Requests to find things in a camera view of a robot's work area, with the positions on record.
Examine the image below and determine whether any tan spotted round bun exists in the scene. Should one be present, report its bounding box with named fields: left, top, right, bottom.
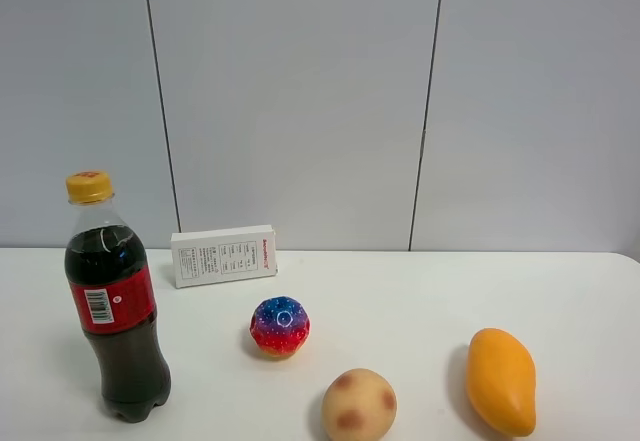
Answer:
left=321, top=368, right=397, bottom=441

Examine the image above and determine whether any white printed box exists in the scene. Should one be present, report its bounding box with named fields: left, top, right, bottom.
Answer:
left=170, top=225, right=278, bottom=288

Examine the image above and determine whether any red blue strawberry toy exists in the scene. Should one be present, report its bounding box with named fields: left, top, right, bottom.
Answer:
left=249, top=296, right=311, bottom=359

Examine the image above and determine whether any cola bottle yellow cap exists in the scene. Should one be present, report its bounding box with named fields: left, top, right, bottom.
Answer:
left=64, top=171, right=171, bottom=423

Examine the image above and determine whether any yellow mango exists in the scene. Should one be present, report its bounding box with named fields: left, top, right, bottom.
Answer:
left=466, top=328, right=536, bottom=437

